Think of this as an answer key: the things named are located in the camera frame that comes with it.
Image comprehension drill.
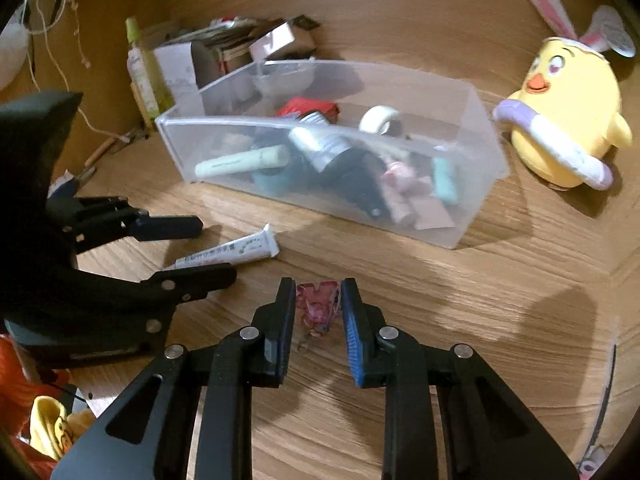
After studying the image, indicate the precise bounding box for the red flat packet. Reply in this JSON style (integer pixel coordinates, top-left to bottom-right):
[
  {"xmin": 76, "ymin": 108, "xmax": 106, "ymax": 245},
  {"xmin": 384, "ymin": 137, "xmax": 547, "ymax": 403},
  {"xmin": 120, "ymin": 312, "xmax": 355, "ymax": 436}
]
[{"xmin": 274, "ymin": 96, "xmax": 340, "ymax": 124}]

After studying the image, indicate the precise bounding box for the stack of booklets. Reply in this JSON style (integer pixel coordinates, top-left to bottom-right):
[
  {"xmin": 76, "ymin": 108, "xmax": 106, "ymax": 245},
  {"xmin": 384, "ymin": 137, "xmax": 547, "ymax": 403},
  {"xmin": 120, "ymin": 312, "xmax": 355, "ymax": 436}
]
[{"xmin": 163, "ymin": 18, "xmax": 270, "ymax": 53}]

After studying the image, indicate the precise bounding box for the teal small tube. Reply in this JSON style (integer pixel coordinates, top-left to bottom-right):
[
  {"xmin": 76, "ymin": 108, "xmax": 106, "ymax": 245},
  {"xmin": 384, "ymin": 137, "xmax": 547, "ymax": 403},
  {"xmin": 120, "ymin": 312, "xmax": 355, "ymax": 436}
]
[{"xmin": 432, "ymin": 157, "xmax": 459, "ymax": 206}]

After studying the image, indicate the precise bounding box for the white bowl of trinkets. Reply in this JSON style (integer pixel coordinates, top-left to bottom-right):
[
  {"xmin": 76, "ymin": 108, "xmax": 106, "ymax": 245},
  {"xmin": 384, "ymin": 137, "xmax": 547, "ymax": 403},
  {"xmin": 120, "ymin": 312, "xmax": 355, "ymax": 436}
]
[{"xmin": 252, "ymin": 61, "xmax": 316, "ymax": 100}]

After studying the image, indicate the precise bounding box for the beige tape roll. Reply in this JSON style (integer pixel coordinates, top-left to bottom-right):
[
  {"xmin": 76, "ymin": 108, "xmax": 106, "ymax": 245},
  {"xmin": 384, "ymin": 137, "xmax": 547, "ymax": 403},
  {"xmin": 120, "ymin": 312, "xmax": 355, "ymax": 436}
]
[{"xmin": 358, "ymin": 105, "xmax": 405, "ymax": 138}]

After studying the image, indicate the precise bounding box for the long pale green tube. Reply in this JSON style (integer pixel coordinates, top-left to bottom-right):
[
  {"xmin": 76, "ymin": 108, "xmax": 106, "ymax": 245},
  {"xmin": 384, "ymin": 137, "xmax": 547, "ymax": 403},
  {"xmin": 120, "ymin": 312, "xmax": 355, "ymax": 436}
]
[{"xmin": 194, "ymin": 144, "xmax": 291, "ymax": 180}]

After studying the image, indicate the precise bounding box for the small white pink box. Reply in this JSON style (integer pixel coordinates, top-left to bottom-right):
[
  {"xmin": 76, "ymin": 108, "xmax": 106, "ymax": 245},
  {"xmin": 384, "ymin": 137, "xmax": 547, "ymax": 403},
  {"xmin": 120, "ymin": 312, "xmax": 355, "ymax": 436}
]
[{"xmin": 248, "ymin": 23, "xmax": 316, "ymax": 62}]

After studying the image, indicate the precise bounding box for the yellow chick plush toy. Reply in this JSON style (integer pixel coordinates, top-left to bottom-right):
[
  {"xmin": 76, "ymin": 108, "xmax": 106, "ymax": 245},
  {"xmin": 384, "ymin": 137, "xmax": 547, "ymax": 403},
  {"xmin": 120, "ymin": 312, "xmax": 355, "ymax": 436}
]
[{"xmin": 492, "ymin": 0, "xmax": 636, "ymax": 191}]

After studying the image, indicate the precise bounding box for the white paper box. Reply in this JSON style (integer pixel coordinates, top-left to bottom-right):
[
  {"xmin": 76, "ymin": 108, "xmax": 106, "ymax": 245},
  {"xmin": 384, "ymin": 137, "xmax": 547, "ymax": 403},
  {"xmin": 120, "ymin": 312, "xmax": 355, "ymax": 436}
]
[{"xmin": 153, "ymin": 41, "xmax": 221, "ymax": 103}]

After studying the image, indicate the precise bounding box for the white green ointment tube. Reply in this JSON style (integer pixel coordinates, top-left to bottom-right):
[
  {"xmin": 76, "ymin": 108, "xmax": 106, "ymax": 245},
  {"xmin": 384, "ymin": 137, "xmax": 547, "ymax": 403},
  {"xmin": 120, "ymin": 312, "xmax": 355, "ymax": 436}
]
[{"xmin": 167, "ymin": 223, "xmax": 280, "ymax": 270}]

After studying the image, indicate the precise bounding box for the pink candy wrapper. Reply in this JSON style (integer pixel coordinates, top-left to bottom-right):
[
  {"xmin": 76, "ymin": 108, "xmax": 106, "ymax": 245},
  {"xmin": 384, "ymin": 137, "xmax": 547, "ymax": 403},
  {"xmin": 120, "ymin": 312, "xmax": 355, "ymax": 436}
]
[{"xmin": 295, "ymin": 281, "xmax": 341, "ymax": 337}]

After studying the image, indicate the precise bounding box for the orange sleeve forearm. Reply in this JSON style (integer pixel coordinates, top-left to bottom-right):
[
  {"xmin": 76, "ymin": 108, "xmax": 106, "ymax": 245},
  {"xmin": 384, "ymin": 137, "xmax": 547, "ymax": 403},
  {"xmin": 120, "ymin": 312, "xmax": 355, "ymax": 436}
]
[{"xmin": 1, "ymin": 335, "xmax": 74, "ymax": 479}]

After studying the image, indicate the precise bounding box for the clear plastic storage bin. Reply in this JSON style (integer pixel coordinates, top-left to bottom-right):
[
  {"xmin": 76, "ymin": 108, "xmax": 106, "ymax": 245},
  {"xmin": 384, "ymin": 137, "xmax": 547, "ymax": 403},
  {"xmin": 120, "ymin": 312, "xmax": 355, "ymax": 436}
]
[{"xmin": 157, "ymin": 60, "xmax": 509, "ymax": 248}]

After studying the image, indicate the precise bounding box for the wooden stick with string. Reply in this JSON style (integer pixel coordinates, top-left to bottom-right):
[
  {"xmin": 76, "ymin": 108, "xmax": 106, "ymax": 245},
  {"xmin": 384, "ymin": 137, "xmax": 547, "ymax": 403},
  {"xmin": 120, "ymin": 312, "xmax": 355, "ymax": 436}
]
[{"xmin": 84, "ymin": 128, "xmax": 150, "ymax": 168}]

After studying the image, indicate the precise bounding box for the dark bottle white label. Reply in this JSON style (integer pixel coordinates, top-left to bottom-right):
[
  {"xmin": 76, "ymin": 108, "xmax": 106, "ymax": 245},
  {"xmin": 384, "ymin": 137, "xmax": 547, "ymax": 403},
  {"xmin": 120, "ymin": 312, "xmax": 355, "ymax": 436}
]
[{"xmin": 288, "ymin": 113, "xmax": 390, "ymax": 221}]

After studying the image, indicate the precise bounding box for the yellow-green lotion bottle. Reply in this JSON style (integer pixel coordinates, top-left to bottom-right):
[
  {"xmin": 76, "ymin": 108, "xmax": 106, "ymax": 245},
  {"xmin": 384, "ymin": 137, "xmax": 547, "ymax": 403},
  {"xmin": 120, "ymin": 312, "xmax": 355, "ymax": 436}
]
[{"xmin": 125, "ymin": 16, "xmax": 174, "ymax": 120}]

